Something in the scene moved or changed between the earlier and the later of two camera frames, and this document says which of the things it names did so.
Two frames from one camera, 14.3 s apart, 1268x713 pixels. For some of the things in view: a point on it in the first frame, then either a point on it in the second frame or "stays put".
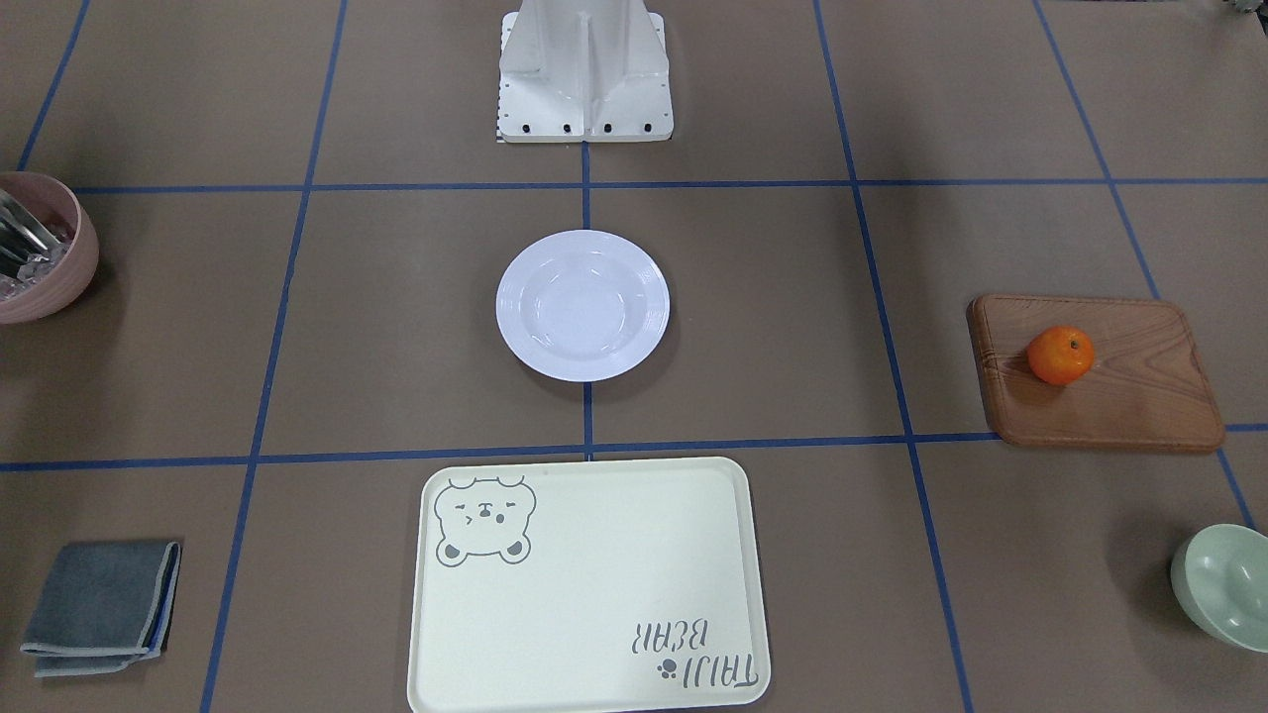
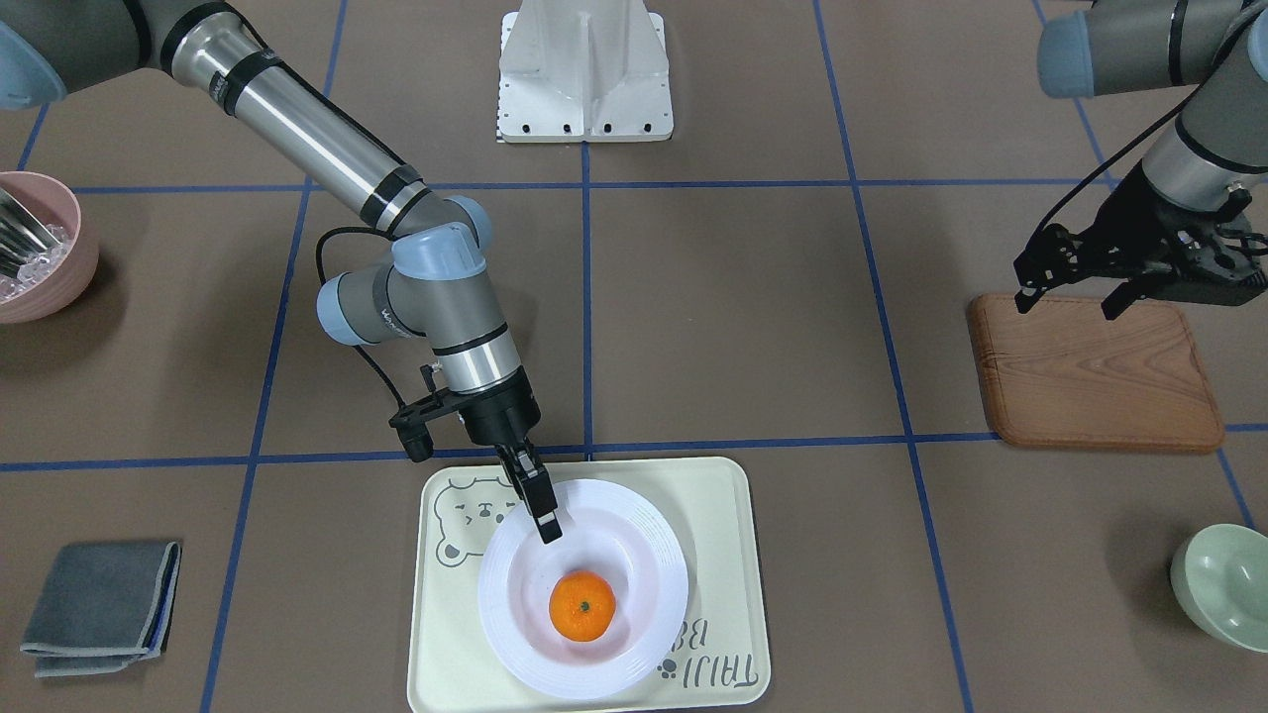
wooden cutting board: [1094, 373] stays put
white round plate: [581, 305] to [627, 540]
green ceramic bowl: [1220, 577] stays put
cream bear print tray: [604, 584] stays put
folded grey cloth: [106, 605] stays put
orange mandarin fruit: [1060, 355] to [581, 606]
